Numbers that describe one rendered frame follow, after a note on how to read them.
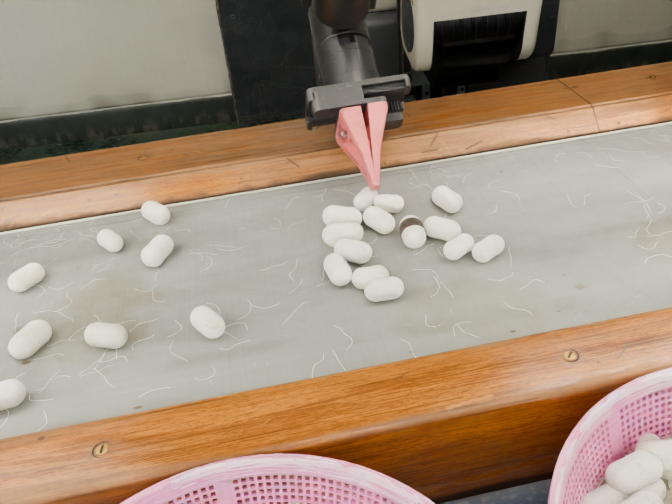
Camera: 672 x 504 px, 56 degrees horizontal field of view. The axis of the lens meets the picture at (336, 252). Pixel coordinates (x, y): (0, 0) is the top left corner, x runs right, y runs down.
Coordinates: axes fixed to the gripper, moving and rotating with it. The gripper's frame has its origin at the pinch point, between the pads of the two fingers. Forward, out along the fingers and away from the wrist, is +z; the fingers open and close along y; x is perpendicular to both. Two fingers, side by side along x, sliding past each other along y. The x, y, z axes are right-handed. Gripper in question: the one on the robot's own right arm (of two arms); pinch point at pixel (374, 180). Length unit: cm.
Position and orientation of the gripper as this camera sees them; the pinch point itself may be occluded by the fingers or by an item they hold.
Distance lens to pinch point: 62.2
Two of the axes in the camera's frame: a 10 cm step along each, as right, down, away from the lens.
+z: 2.0, 9.5, -2.4
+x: -0.6, 2.6, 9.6
